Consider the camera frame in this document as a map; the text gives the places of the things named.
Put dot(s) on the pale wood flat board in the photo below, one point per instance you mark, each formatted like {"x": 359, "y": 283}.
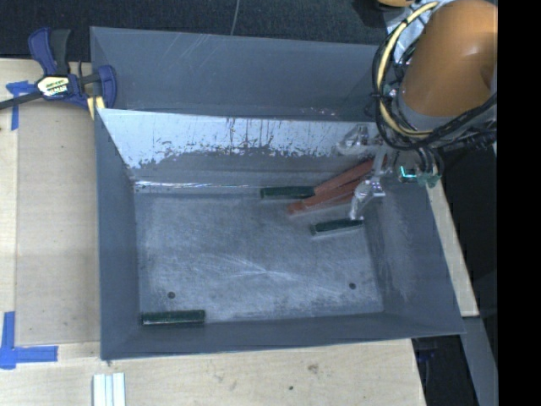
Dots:
{"x": 55, "y": 226}

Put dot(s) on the red-brown flat block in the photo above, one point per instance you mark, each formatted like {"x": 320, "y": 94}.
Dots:
{"x": 321, "y": 200}
{"x": 344, "y": 177}

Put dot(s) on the grey metal bin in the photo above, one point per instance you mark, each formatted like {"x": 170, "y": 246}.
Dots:
{"x": 253, "y": 260}

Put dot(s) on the dark green flat block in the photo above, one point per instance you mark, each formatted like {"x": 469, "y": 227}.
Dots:
{"x": 337, "y": 226}
{"x": 173, "y": 317}
{"x": 287, "y": 192}

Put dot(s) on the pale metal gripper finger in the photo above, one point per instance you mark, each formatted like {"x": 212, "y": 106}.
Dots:
{"x": 360, "y": 137}
{"x": 364, "y": 197}

